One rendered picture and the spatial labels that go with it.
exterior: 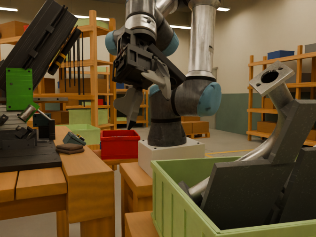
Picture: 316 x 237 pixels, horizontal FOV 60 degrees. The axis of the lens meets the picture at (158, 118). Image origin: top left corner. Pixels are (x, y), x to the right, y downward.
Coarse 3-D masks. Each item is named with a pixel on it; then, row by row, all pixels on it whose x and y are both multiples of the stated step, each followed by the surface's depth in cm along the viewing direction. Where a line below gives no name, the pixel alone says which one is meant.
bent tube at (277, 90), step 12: (264, 72) 42; (276, 72) 42; (288, 72) 39; (252, 84) 42; (264, 84) 41; (276, 84) 40; (276, 96) 42; (288, 96) 42; (276, 108) 45; (276, 132) 48; (264, 144) 50; (252, 156) 50; (264, 156) 49; (204, 180) 52; (192, 192) 52
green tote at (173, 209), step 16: (160, 160) 74; (176, 160) 75; (192, 160) 76; (208, 160) 77; (224, 160) 78; (160, 176) 63; (176, 176) 75; (192, 176) 76; (208, 176) 77; (160, 192) 65; (176, 192) 51; (160, 208) 65; (176, 208) 52; (192, 208) 42; (160, 224) 66; (176, 224) 52; (192, 224) 44; (208, 224) 37; (272, 224) 37; (288, 224) 37; (304, 224) 37
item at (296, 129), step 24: (288, 120) 41; (312, 120) 42; (288, 144) 44; (216, 168) 43; (240, 168) 44; (264, 168) 46; (288, 168) 47; (216, 192) 47; (240, 192) 48; (264, 192) 50; (216, 216) 51; (240, 216) 53; (264, 216) 55
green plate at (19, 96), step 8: (8, 72) 130; (16, 72) 132; (24, 72) 133; (8, 80) 130; (16, 80) 131; (24, 80) 133; (8, 88) 129; (16, 88) 131; (24, 88) 132; (32, 88) 133; (8, 96) 129; (16, 96) 130; (24, 96) 131; (32, 96) 133; (8, 104) 128; (16, 104) 129; (24, 104) 131
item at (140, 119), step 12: (72, 72) 915; (84, 72) 929; (108, 72) 958; (108, 84) 965; (120, 84) 988; (108, 96) 968; (72, 108) 923; (108, 108) 972; (120, 120) 996; (144, 120) 1025
